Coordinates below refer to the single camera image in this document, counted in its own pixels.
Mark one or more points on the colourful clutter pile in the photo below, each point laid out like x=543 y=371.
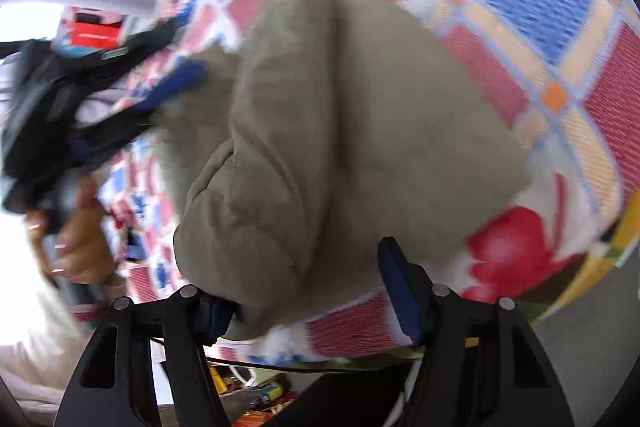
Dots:
x=270 y=394

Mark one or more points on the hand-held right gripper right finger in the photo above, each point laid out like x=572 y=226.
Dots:
x=400 y=292

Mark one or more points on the patterned leaf print bedspread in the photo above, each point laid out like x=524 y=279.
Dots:
x=525 y=7

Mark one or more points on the red box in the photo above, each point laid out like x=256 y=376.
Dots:
x=95 y=33

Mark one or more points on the khaki puffer jacket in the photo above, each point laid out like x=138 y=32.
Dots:
x=350 y=132

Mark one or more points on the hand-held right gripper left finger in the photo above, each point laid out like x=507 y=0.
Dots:
x=216 y=317

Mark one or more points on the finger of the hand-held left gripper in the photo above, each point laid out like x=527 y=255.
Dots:
x=175 y=82
x=145 y=39

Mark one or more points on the person's left hand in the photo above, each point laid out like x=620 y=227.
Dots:
x=85 y=247

